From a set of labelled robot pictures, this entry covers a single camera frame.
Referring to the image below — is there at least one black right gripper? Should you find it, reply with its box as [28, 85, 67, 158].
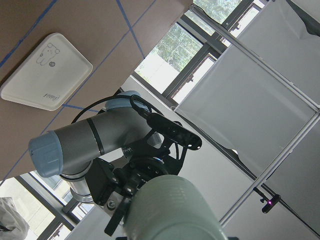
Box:
[88, 147, 187, 236]

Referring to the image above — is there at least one light green cup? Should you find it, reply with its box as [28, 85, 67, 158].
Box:
[123, 175, 228, 240]

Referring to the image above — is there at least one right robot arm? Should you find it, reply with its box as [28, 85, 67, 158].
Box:
[28, 91, 189, 235]

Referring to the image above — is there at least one cream rabbit tray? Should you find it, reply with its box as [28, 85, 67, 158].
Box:
[0, 33, 93, 111]

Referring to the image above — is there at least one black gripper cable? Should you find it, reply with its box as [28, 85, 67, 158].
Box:
[70, 94, 153, 125]

